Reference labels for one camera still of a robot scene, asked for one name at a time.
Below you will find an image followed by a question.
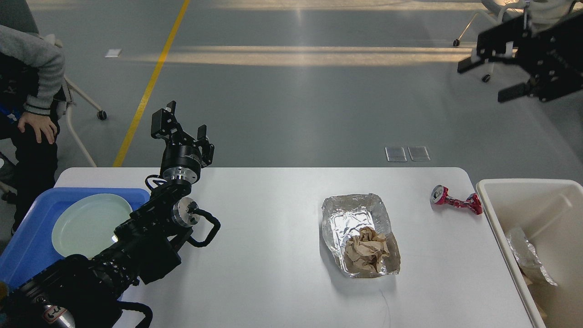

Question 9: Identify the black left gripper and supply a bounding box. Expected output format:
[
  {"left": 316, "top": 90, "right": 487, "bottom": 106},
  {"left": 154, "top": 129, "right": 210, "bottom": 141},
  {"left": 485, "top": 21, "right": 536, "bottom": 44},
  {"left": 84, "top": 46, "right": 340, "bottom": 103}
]
[{"left": 151, "top": 101, "right": 215, "bottom": 184}]

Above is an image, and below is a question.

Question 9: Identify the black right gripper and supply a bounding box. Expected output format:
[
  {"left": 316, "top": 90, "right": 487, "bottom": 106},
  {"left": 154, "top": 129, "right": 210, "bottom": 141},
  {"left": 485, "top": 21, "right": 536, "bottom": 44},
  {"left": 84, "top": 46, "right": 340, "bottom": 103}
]
[{"left": 457, "top": 12, "right": 583, "bottom": 103}]

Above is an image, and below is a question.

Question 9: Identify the mint green plate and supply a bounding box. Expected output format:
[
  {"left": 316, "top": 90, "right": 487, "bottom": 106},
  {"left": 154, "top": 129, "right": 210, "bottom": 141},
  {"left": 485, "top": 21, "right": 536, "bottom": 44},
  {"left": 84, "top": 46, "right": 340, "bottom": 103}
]
[{"left": 51, "top": 193, "right": 132, "bottom": 259}]

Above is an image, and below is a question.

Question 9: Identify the red shiny wrapper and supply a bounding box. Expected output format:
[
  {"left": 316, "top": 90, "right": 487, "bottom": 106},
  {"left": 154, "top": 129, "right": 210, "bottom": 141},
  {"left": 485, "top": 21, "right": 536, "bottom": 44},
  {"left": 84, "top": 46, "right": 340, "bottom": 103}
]
[{"left": 430, "top": 184, "right": 484, "bottom": 215}]

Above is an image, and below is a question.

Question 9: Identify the aluminium foil tray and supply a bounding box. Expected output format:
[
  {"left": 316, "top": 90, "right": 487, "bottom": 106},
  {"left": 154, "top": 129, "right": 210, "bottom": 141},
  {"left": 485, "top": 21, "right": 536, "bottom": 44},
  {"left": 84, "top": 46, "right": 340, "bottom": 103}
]
[{"left": 321, "top": 194, "right": 401, "bottom": 278}]

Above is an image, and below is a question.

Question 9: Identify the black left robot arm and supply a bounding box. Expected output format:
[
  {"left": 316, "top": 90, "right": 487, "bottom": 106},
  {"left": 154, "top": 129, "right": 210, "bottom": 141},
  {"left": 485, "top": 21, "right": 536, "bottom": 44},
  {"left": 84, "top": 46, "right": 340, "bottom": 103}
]
[{"left": 1, "top": 101, "right": 221, "bottom": 328}]

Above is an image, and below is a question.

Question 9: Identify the person's right hand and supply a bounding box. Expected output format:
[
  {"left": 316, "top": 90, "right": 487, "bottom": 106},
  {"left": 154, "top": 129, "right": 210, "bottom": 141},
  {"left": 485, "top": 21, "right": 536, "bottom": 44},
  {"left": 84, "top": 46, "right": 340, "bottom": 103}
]
[{"left": 17, "top": 112, "right": 58, "bottom": 144}]

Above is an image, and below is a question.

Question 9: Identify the white rolling chair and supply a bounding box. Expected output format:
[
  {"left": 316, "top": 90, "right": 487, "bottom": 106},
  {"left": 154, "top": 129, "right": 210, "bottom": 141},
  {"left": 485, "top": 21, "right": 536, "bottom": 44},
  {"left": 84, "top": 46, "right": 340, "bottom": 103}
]
[{"left": 453, "top": 0, "right": 576, "bottom": 83}]

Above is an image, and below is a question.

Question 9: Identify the white floor tag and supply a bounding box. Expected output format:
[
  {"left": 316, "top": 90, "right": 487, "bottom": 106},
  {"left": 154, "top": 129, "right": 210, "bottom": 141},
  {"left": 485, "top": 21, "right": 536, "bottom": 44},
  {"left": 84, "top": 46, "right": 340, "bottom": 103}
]
[{"left": 104, "top": 49, "right": 122, "bottom": 58}]

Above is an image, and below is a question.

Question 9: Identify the right clear floor plate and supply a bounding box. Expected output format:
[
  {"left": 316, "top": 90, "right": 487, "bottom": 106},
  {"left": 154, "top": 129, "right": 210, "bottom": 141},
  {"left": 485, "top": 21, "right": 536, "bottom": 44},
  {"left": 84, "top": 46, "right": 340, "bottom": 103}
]
[{"left": 408, "top": 147, "right": 431, "bottom": 162}]

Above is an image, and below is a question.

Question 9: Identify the clear floor plate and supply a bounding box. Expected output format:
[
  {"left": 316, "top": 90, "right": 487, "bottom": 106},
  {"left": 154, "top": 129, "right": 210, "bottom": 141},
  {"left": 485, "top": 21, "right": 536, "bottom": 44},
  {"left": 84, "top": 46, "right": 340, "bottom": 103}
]
[
  {"left": 408, "top": 147, "right": 431, "bottom": 162},
  {"left": 385, "top": 147, "right": 408, "bottom": 163}
]

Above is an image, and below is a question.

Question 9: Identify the left clear floor plate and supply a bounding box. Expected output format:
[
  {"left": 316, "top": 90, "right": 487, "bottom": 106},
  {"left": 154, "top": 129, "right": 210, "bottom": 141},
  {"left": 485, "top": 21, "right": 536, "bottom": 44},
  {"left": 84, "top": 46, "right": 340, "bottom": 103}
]
[{"left": 385, "top": 147, "right": 408, "bottom": 163}]

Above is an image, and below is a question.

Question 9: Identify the white plastic bin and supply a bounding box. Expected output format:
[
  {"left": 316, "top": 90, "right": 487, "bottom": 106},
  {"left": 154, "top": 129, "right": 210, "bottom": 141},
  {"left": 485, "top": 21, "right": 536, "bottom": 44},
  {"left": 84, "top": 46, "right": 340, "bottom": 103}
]
[{"left": 476, "top": 179, "right": 583, "bottom": 328}]

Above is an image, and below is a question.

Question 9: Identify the seated person in jacket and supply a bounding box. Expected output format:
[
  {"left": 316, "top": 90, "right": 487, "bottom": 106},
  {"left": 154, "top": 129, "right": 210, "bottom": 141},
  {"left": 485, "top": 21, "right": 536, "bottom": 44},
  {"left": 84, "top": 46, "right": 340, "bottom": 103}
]
[{"left": 0, "top": 0, "right": 65, "bottom": 232}]

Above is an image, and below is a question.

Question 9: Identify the white chair base left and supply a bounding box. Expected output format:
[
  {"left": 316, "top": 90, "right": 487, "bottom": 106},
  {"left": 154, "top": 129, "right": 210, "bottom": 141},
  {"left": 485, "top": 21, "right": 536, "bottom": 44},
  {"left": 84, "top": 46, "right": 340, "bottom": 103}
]
[{"left": 41, "top": 34, "right": 108, "bottom": 168}]

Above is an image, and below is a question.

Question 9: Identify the blue plastic tray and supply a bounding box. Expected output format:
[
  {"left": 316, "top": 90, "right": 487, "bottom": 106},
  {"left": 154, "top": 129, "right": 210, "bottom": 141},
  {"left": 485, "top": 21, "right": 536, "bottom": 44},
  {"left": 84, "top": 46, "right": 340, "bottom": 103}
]
[{"left": 1, "top": 187, "right": 149, "bottom": 290}]

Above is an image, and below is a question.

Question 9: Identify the crumpled brown paper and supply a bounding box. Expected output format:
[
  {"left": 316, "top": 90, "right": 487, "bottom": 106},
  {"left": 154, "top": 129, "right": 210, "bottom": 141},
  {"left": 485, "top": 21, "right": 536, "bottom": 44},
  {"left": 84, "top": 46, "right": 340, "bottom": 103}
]
[{"left": 344, "top": 226, "right": 391, "bottom": 274}]

